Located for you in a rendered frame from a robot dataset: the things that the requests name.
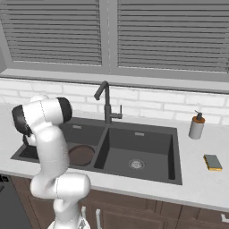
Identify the brown cupboard door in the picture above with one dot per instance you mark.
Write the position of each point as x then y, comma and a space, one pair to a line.
38, 208
199, 219
128, 214

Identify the dark grey tap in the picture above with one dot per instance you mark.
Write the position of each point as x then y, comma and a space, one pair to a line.
107, 104

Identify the grey and yellow sponge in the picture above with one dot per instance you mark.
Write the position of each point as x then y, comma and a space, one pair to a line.
213, 162

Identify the grey window blind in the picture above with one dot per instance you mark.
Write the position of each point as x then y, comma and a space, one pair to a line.
173, 35
56, 32

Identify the dark grey dishwasher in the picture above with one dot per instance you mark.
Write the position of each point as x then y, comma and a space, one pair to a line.
12, 205

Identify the grey soap dispenser orange collar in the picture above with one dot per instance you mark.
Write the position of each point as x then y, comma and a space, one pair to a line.
196, 128

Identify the dark brown round pan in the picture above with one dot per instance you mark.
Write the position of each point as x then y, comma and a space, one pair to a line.
81, 155

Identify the dark grey double sink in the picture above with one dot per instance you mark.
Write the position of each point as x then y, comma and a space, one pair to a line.
140, 149

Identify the grey window frame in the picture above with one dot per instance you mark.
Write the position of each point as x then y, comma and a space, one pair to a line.
108, 53

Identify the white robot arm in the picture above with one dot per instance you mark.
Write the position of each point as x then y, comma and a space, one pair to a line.
49, 149

